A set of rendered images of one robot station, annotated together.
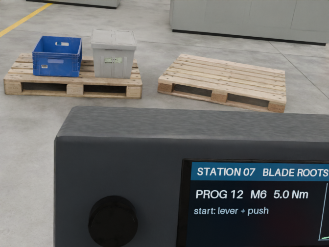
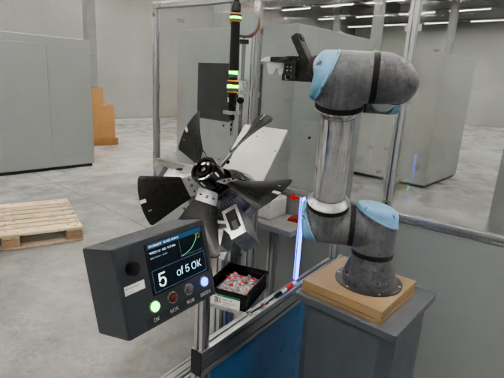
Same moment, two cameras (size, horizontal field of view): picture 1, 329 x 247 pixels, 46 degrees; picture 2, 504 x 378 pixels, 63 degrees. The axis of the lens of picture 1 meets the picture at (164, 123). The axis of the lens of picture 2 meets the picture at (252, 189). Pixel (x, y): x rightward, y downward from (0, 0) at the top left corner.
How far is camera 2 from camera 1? 0.69 m
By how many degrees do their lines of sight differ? 43
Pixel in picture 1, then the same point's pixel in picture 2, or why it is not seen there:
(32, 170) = not seen: outside the picture
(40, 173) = not seen: outside the picture
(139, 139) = (131, 244)
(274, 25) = (36, 156)
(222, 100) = (16, 244)
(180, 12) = not seen: outside the picture
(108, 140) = (124, 247)
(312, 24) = (73, 148)
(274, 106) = (72, 234)
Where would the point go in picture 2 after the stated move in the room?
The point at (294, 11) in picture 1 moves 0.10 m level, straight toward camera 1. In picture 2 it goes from (52, 139) to (52, 139)
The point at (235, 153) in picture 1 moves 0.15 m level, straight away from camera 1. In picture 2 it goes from (155, 239) to (135, 217)
